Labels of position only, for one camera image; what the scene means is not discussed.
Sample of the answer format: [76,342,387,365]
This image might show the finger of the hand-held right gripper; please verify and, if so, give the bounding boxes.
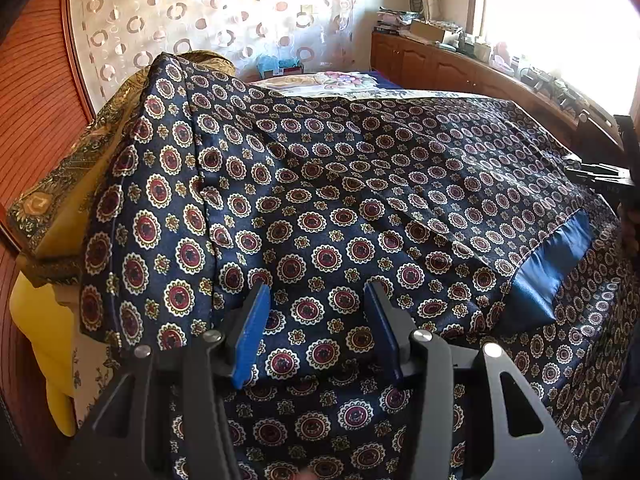
[563,156,632,192]

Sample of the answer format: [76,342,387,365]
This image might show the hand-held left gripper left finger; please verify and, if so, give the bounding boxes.
[60,284,273,480]

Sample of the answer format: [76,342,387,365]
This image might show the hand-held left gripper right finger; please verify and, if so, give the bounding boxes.
[363,280,584,480]

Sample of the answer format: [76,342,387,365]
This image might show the navy circle-print satin shirt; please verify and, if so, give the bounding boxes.
[77,52,640,480]

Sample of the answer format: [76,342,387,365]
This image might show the pink bag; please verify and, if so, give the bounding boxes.
[492,42,517,72]

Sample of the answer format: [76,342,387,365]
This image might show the wooden-framed window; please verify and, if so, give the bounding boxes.
[465,0,640,117]

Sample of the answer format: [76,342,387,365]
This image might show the long wooden cabinet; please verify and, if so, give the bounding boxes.
[370,30,626,161]

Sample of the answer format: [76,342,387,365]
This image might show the open cardboard box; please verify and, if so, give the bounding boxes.
[409,18,447,44]

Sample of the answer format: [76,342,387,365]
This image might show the pink floral bed sheet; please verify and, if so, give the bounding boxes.
[247,71,401,99]

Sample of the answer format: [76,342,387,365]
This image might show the pile of papers and packets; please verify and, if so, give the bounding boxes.
[375,6,417,37]

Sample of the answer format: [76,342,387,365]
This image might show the gold patterned pillow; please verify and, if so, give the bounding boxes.
[5,50,237,287]

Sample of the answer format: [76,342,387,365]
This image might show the teal plastic bag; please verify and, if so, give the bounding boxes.
[256,55,282,79]

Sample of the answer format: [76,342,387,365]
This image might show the sheer circle-pattern curtain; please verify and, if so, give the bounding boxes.
[67,0,368,83]

